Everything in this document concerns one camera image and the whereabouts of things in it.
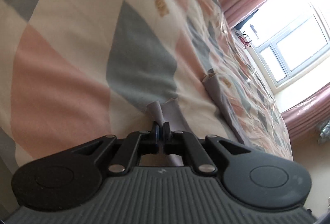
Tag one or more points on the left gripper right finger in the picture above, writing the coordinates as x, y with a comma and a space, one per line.
188, 146

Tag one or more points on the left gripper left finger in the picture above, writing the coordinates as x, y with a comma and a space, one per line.
125, 154

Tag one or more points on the mauve grey long garment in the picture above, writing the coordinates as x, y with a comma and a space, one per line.
170, 112

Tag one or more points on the checkered pink grey duvet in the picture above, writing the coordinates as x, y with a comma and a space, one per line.
76, 70

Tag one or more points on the right pink curtain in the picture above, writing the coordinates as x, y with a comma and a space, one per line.
308, 115

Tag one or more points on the red wire hangers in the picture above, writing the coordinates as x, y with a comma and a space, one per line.
245, 40

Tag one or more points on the window frame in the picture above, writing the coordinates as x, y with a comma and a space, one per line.
300, 41

